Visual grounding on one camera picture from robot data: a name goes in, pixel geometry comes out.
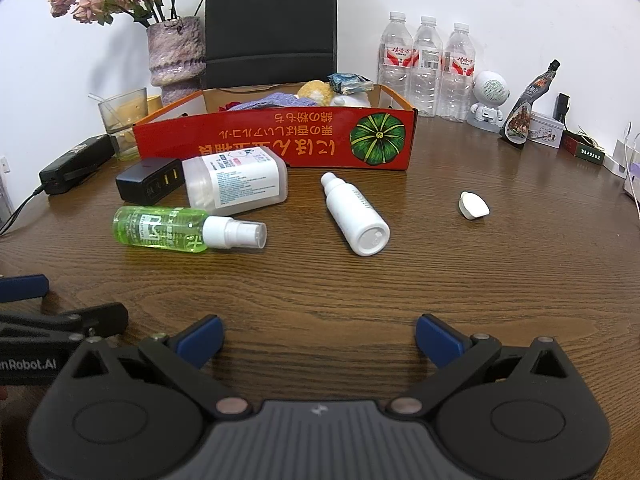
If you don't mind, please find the black paper bag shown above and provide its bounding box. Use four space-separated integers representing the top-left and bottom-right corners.
204 0 337 89

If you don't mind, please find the white bottle cap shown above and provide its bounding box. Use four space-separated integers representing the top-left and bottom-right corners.
458 191 490 221

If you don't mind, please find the right water bottle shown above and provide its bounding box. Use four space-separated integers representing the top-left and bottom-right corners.
437 23 476 122

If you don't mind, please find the white spray bottle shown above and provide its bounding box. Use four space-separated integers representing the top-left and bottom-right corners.
320 172 390 257

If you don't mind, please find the white plush sheep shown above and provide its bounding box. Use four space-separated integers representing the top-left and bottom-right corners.
330 92 371 108

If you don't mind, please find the green spray bottle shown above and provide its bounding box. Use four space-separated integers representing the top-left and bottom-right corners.
112 206 267 254

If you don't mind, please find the yellow plush toy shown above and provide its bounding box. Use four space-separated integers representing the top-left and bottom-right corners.
297 80 334 106

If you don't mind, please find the purple tissue pack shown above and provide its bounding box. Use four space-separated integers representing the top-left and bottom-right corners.
624 162 640 203

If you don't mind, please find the white robot figurine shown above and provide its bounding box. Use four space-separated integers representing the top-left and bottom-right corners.
466 70 510 133

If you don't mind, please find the red rose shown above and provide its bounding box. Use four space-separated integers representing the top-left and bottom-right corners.
218 101 242 112

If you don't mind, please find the purple ceramic vase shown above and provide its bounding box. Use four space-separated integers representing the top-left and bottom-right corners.
146 16 206 106

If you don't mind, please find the water bottle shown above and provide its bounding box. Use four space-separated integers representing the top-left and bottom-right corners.
378 11 413 98
409 16 442 117
437 23 476 122

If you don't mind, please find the clear glass cup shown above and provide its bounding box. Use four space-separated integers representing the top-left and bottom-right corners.
98 88 149 159

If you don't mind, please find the orange red cardboard box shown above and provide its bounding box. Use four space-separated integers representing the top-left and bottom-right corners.
134 84 418 170

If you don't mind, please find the small white food box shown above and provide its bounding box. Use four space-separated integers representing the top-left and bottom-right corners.
528 112 565 150

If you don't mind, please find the yellow mug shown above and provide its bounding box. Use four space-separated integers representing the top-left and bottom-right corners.
117 96 162 125

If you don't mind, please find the dark red small box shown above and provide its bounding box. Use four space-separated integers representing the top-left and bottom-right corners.
561 130 604 166

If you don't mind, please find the purple knitted cloth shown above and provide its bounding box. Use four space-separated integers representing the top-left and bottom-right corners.
229 92 317 112

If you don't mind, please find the white cotton swab container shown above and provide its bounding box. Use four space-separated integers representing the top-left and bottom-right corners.
182 146 288 217

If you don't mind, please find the black power adapter box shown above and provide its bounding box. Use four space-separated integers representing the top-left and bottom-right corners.
39 134 115 195

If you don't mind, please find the blue tissue pack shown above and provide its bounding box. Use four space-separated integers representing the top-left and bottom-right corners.
329 73 375 96

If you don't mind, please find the middle water bottle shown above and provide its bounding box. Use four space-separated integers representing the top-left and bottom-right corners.
409 16 442 117

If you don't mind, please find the left water bottle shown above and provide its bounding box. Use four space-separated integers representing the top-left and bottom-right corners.
378 11 413 98

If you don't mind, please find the dark blue charger block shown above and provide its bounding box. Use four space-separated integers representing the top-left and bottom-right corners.
115 157 184 206

